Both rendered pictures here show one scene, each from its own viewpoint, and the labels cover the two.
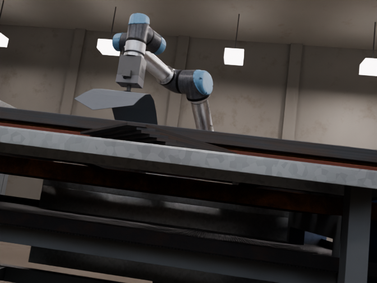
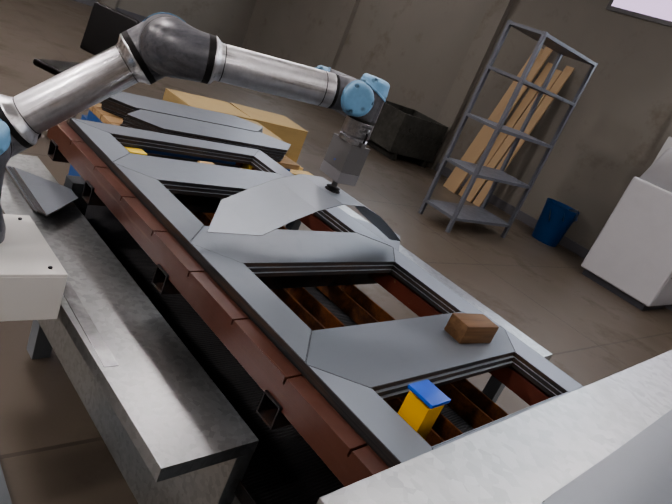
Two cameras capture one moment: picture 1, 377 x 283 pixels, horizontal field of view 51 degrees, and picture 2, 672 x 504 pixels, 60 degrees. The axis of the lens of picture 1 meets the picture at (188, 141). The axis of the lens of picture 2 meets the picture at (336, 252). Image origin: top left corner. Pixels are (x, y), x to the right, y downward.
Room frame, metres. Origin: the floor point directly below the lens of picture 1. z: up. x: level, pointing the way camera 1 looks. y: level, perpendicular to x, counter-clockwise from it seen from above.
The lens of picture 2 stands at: (2.58, 1.14, 1.40)
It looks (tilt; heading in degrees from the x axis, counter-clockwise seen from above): 20 degrees down; 214
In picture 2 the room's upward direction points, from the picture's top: 23 degrees clockwise
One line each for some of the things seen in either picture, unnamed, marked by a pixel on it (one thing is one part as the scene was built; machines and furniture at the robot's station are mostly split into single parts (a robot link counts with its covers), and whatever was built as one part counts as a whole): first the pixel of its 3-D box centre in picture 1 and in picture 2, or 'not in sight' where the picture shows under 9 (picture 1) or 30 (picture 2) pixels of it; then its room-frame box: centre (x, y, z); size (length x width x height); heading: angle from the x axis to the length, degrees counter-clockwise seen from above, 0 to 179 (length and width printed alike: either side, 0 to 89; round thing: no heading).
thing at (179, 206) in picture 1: (175, 242); (92, 328); (1.80, 0.00, 0.48); 1.30 x 0.04 x 0.35; 84
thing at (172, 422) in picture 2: (182, 200); (77, 266); (1.88, -0.01, 0.67); 1.30 x 0.20 x 0.03; 84
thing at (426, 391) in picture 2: not in sight; (427, 396); (1.67, 0.83, 0.88); 0.06 x 0.06 x 0.02; 84
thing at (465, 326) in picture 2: not in sight; (471, 328); (1.26, 0.71, 0.87); 0.12 x 0.06 x 0.05; 166
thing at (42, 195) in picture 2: not in sight; (45, 189); (1.82, -0.36, 0.70); 0.39 x 0.12 x 0.04; 84
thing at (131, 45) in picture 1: (134, 49); (357, 129); (1.39, 0.24, 1.19); 0.08 x 0.08 x 0.05
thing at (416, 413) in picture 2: not in sight; (405, 438); (1.67, 0.83, 0.78); 0.05 x 0.05 x 0.19; 84
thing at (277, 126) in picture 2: not in sight; (245, 147); (-0.71, -2.32, 0.23); 1.29 x 0.88 x 0.47; 171
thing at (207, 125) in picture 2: not in sight; (202, 128); (1.04, -0.75, 0.82); 0.80 x 0.40 x 0.06; 174
